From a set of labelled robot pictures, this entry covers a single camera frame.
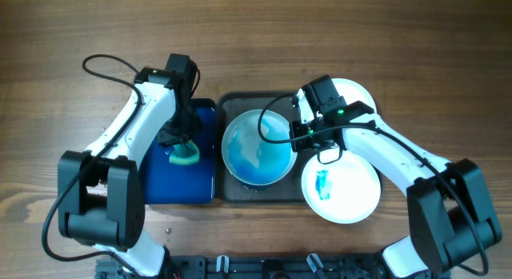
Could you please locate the white plate blue stain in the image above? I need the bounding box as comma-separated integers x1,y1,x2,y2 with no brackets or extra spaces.
301,149,382,224
221,110,297,189

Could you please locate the white plate blue stain front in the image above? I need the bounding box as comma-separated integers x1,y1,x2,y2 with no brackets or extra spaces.
301,149,382,224

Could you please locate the blue water tray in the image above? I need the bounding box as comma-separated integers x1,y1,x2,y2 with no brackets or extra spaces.
139,98,217,205

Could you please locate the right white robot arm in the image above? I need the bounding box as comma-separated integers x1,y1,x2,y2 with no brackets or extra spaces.
290,102,502,278

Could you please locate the green yellow sponge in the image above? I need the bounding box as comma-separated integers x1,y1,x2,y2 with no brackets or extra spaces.
169,141,200,165

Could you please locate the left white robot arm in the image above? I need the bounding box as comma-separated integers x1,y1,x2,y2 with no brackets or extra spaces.
48,65,200,278

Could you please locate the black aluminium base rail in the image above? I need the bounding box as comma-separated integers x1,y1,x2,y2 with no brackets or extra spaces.
94,253,452,279

